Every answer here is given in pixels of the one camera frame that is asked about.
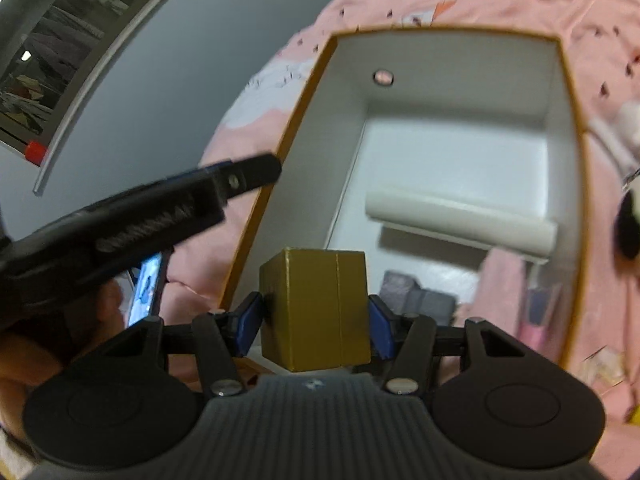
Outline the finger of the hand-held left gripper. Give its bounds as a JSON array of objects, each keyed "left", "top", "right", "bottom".
[{"left": 210, "top": 153, "right": 284, "bottom": 207}]

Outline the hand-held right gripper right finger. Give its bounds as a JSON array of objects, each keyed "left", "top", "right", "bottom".
[{"left": 367, "top": 295, "right": 566, "bottom": 395}]

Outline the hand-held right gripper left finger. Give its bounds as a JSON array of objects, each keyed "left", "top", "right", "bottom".
[{"left": 75, "top": 291, "right": 266, "bottom": 397}]

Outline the dark grey box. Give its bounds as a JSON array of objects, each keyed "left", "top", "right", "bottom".
[{"left": 379, "top": 270, "right": 459, "bottom": 330}]

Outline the orange cardboard box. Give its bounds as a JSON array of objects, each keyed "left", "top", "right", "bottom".
[{"left": 220, "top": 25, "right": 592, "bottom": 376}]

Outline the gold cube box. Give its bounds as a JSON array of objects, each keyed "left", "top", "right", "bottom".
[{"left": 259, "top": 247, "right": 372, "bottom": 373}]

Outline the pink pouch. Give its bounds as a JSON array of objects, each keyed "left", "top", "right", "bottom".
[{"left": 472, "top": 247, "right": 561, "bottom": 357}]

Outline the long white box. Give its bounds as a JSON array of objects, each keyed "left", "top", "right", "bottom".
[{"left": 364, "top": 186, "right": 559, "bottom": 263}]

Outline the smartphone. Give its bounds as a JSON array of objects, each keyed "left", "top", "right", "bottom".
[{"left": 126, "top": 252, "right": 167, "bottom": 329}]

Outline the white plush toy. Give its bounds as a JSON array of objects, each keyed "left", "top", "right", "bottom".
[{"left": 590, "top": 102, "right": 640, "bottom": 261}]

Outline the pink printed blanket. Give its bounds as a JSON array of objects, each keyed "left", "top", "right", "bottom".
[{"left": 0, "top": 0, "right": 640, "bottom": 480}]

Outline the window with grey frame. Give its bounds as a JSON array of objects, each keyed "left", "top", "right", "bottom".
[{"left": 0, "top": 0, "right": 211, "bottom": 196}]

